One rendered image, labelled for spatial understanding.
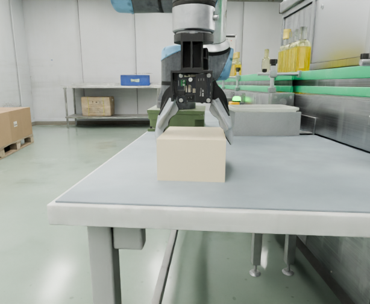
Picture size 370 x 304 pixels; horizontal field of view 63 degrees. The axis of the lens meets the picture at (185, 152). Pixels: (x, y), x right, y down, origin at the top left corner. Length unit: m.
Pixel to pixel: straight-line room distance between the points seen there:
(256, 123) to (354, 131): 0.29
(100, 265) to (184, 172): 0.21
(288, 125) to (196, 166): 0.59
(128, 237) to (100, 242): 0.05
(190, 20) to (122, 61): 6.72
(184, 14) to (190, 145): 0.22
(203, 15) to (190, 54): 0.07
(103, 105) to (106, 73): 0.93
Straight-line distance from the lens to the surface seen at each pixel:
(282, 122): 1.06
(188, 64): 0.55
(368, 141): 0.88
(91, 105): 6.74
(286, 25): 2.06
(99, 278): 0.57
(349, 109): 0.95
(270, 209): 0.45
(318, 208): 0.47
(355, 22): 1.34
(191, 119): 1.09
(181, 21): 0.55
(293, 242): 1.61
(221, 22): 1.08
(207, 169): 0.53
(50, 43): 7.65
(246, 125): 1.02
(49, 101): 7.66
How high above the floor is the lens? 0.92
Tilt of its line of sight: 13 degrees down
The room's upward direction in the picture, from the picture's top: straight up
